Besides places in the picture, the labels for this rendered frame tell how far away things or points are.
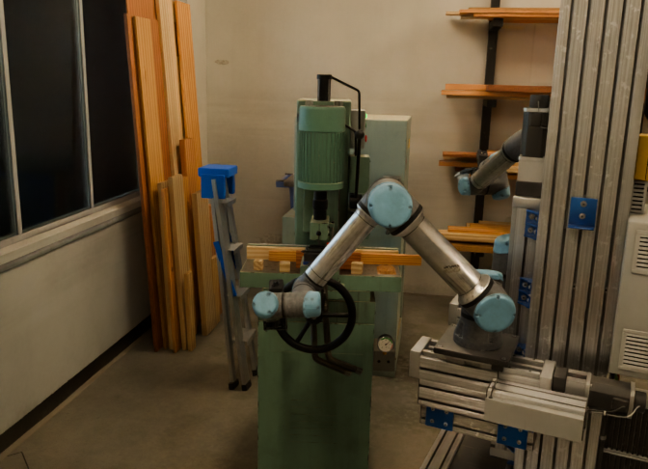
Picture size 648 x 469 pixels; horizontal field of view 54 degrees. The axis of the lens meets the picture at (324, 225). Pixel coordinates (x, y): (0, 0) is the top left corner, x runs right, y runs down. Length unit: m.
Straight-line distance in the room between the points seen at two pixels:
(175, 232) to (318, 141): 1.62
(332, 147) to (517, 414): 1.11
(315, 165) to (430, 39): 2.53
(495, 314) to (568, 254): 0.37
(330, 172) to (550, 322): 0.92
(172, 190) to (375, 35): 1.93
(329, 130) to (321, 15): 2.55
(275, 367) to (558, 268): 1.11
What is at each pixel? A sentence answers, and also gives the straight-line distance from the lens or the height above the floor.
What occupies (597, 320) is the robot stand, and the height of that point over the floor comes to 0.91.
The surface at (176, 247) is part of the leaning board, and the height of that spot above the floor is 0.64.
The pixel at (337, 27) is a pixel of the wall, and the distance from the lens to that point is 4.81.
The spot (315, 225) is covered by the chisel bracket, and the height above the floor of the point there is 1.06.
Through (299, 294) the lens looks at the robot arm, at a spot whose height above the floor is 1.00.
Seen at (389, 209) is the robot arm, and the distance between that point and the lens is 1.72.
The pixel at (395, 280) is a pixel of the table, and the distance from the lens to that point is 2.38.
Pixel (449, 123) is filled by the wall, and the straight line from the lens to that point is 4.74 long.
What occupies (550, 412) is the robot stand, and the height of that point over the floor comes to 0.73.
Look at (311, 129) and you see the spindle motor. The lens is 2.35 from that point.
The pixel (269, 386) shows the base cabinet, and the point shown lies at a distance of 2.55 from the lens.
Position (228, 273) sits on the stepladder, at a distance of 3.28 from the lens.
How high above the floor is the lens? 1.60
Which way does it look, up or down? 13 degrees down
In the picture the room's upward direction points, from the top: 1 degrees clockwise
